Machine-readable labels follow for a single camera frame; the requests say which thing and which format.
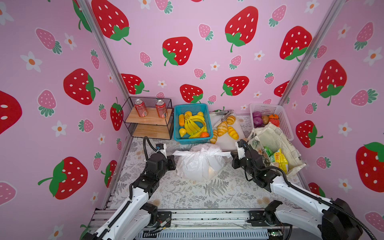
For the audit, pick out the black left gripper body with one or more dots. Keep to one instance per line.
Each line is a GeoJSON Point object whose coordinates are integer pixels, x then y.
{"type": "Point", "coordinates": [165, 166]}

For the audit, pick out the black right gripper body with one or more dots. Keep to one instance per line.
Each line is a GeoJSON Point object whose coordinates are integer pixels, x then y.
{"type": "Point", "coordinates": [242, 163]}

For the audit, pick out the yellow chips bag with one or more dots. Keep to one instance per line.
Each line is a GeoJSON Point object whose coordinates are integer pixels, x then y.
{"type": "Point", "coordinates": [279, 160]}

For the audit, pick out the beige canvas tote bag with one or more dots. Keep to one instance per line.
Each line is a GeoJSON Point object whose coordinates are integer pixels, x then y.
{"type": "Point", "coordinates": [273, 138]}

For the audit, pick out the white plastic bag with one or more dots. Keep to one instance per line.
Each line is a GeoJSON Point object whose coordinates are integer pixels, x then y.
{"type": "Point", "coordinates": [201, 163]}

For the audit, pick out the green chips bag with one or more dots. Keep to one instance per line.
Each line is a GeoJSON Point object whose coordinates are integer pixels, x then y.
{"type": "Point", "coordinates": [268, 151]}

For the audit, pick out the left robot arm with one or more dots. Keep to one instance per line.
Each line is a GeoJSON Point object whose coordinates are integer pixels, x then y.
{"type": "Point", "coordinates": [132, 198]}

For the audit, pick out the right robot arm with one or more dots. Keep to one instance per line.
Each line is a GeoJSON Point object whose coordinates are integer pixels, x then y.
{"type": "Point", "coordinates": [322, 217]}

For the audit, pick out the yellow striped bread roll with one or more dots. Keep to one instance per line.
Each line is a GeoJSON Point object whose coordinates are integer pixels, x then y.
{"type": "Point", "coordinates": [233, 133]}

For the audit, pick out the white plastic tray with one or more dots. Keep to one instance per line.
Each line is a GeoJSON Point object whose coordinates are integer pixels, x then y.
{"type": "Point", "coordinates": [225, 142]}

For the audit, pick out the purple onion front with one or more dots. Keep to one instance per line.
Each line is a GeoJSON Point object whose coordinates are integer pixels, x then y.
{"type": "Point", "coordinates": [258, 122]}

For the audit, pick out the purple onion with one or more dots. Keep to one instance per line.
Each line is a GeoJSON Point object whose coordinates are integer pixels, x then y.
{"type": "Point", "coordinates": [257, 114]}
{"type": "Point", "coordinates": [258, 122]}

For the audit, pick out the small striped bread loaf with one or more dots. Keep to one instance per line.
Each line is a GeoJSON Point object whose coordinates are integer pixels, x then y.
{"type": "Point", "coordinates": [214, 139]}

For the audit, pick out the long striped bread loaf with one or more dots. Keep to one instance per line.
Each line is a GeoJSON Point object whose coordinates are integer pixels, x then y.
{"type": "Point", "coordinates": [222, 128]}

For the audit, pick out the brown potato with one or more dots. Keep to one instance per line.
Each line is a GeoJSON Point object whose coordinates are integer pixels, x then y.
{"type": "Point", "coordinates": [265, 119]}

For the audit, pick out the red tomato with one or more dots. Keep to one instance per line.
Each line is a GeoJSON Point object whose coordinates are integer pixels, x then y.
{"type": "Point", "coordinates": [275, 122]}

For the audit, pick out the small striped bread roll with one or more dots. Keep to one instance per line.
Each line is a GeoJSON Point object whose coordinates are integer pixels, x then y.
{"type": "Point", "coordinates": [231, 120]}

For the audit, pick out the yellow banana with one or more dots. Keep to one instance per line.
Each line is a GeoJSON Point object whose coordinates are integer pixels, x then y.
{"type": "Point", "coordinates": [195, 126]}

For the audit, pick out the purple onion back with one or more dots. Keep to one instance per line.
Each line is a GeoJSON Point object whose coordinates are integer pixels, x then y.
{"type": "Point", "coordinates": [257, 114]}

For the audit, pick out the small orange tangerine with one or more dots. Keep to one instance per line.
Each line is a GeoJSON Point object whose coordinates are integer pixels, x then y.
{"type": "Point", "coordinates": [204, 135]}

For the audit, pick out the white plastic basket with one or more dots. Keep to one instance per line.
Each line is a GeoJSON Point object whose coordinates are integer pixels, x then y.
{"type": "Point", "coordinates": [268, 109]}

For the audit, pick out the metal tongs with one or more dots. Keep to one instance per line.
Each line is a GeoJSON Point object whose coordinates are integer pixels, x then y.
{"type": "Point", "coordinates": [221, 113]}

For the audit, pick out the red soda can right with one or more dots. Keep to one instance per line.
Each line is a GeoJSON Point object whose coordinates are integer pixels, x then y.
{"type": "Point", "coordinates": [161, 108]}

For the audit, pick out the red soda can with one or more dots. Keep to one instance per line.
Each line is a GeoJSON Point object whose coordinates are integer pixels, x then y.
{"type": "Point", "coordinates": [161, 108]}
{"type": "Point", "coordinates": [141, 108]}

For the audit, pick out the red soda can left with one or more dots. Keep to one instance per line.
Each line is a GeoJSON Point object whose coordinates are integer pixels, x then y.
{"type": "Point", "coordinates": [141, 108]}

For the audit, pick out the teal plastic basket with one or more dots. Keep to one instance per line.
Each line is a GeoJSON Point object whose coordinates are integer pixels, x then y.
{"type": "Point", "coordinates": [194, 109]}

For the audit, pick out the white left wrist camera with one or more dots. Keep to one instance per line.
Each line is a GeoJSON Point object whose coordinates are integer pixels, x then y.
{"type": "Point", "coordinates": [161, 148]}

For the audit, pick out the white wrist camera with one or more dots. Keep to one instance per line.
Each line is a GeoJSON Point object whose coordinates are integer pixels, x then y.
{"type": "Point", "coordinates": [161, 148]}
{"type": "Point", "coordinates": [241, 150]}

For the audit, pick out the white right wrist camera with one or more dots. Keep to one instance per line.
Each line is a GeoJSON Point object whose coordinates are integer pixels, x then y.
{"type": "Point", "coordinates": [241, 150]}

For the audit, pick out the black wire wooden shelf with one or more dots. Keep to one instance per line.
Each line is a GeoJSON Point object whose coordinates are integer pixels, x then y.
{"type": "Point", "coordinates": [151, 126]}

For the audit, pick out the metal base rail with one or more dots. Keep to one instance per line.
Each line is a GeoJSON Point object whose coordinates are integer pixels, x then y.
{"type": "Point", "coordinates": [202, 224]}

